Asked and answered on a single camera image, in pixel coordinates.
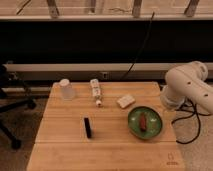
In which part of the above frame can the black cable on floor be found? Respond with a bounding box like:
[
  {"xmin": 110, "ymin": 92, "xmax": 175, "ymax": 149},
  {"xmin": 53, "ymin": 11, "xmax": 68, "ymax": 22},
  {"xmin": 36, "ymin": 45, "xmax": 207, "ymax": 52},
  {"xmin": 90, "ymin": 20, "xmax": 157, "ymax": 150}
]
[{"xmin": 171, "ymin": 99, "xmax": 213, "ymax": 145}]

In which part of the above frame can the brown sausage in bowl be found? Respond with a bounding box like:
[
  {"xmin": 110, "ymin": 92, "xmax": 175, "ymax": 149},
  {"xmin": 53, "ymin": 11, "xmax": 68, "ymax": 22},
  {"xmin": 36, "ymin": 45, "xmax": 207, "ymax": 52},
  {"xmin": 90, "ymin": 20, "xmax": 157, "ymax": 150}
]
[{"xmin": 139, "ymin": 113, "xmax": 147, "ymax": 132}]

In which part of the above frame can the black rectangular block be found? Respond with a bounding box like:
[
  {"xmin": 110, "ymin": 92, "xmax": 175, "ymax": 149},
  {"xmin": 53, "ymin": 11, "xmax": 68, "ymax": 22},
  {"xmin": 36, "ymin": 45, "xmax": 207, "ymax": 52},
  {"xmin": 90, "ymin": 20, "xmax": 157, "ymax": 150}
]
[{"xmin": 84, "ymin": 118, "xmax": 92, "ymax": 139}]

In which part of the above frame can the green ceramic bowl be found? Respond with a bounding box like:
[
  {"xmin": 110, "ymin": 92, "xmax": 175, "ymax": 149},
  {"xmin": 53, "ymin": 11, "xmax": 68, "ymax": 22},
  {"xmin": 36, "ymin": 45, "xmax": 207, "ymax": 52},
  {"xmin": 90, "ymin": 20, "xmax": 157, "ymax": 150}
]
[{"xmin": 128, "ymin": 106, "xmax": 163, "ymax": 140}]

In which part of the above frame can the black hanging cable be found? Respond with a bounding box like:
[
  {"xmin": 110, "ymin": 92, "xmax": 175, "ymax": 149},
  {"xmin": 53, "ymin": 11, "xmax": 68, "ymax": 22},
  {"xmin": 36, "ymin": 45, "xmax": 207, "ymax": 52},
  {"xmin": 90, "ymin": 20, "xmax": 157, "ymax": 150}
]
[{"xmin": 120, "ymin": 11, "xmax": 156, "ymax": 82}]

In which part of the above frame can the white tube with cap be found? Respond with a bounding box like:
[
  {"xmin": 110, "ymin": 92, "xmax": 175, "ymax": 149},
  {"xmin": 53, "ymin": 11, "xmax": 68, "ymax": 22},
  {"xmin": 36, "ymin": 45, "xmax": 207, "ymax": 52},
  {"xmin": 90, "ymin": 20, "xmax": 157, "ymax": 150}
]
[{"xmin": 90, "ymin": 79, "xmax": 102, "ymax": 107}]

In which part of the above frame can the black office chair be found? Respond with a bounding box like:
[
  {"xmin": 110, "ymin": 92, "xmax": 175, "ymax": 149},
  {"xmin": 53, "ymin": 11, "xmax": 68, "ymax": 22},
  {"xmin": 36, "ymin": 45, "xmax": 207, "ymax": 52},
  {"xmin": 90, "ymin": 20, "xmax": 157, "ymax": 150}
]
[{"xmin": 0, "ymin": 64, "xmax": 36, "ymax": 150}]

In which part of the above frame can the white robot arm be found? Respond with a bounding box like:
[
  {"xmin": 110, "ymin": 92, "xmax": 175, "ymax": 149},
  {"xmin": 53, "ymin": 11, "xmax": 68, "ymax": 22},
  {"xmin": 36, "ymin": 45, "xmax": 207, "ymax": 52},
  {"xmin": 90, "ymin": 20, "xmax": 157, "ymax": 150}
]
[{"xmin": 160, "ymin": 61, "xmax": 213, "ymax": 114}]

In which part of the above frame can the translucent white cup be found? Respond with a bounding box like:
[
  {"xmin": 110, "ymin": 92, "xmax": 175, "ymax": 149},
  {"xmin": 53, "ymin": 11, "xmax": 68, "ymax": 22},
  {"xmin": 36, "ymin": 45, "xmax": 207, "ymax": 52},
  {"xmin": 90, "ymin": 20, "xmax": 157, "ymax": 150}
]
[{"xmin": 59, "ymin": 79, "xmax": 75, "ymax": 100}]

